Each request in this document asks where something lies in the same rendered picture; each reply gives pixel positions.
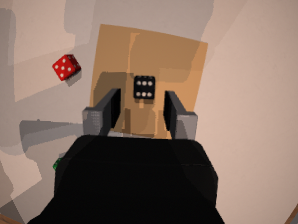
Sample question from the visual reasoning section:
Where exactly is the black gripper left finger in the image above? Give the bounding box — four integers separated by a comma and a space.
82, 88, 121, 136

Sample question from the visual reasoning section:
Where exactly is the orange flat mat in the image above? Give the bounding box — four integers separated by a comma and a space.
89, 24, 208, 139

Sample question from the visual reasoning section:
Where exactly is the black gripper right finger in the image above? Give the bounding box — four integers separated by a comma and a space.
163, 91, 198, 141

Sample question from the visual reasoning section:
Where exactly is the red die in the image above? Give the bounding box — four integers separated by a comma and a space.
52, 54, 81, 81

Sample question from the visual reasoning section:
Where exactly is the black die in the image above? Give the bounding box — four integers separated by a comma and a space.
133, 75, 156, 100

